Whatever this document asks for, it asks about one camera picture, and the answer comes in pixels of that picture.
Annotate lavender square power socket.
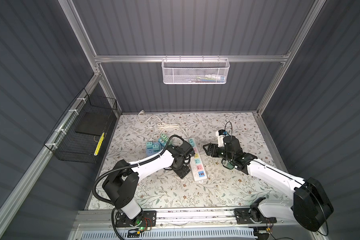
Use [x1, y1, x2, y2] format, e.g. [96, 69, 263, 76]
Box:
[146, 142, 162, 157]

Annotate white bundled power cable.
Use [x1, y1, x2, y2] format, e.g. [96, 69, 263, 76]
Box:
[136, 109, 188, 138]

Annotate teal power strip with USB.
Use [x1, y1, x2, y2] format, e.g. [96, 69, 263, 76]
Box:
[158, 136, 169, 148]

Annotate yellow marker in basket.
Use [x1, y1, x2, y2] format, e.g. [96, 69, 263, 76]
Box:
[94, 132, 106, 156]

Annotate pens in white basket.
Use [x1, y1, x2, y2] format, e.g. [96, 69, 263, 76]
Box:
[187, 74, 227, 84]

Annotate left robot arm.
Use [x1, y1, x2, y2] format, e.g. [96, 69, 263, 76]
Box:
[92, 140, 195, 222]

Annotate black wire side basket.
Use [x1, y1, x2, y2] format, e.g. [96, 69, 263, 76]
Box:
[44, 89, 118, 164]

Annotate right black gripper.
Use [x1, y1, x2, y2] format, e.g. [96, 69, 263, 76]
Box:
[202, 142, 233, 163]

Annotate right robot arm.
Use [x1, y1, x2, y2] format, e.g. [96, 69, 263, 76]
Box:
[203, 135, 334, 232]

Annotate white long power strip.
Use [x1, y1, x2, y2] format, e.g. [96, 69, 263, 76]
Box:
[187, 138, 208, 183]

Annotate black pad in basket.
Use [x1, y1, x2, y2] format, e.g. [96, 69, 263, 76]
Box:
[75, 112, 108, 137]

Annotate black corrugated cable hose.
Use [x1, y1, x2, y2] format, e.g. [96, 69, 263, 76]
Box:
[91, 134, 187, 206]

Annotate white wire wall basket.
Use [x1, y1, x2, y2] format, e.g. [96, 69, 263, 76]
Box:
[161, 57, 230, 85]

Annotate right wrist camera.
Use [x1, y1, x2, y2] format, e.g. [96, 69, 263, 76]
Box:
[216, 130, 228, 148]

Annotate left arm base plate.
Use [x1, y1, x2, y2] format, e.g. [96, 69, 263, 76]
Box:
[115, 211, 157, 228]

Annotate teal plug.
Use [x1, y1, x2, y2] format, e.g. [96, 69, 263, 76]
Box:
[146, 142, 154, 150]
[152, 143, 161, 152]

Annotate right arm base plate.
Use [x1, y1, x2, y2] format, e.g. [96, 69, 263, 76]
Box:
[234, 208, 277, 225]

